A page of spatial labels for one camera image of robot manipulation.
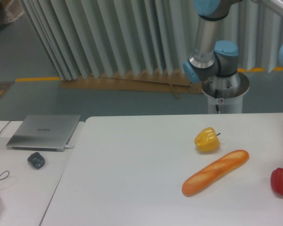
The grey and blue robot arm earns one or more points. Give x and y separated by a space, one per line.
212 57

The yellow toy bell pepper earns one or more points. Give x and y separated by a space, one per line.
207 140

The red toy bell pepper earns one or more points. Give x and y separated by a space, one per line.
276 181

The white side table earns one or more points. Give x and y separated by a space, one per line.
25 193

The silver closed laptop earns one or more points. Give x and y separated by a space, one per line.
44 132

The pale green folding screen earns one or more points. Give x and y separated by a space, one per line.
96 37

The flat brown cardboard sheet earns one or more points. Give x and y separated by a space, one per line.
174 83

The orange toy baguette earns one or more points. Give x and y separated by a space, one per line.
214 171

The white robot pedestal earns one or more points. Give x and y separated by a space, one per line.
225 94

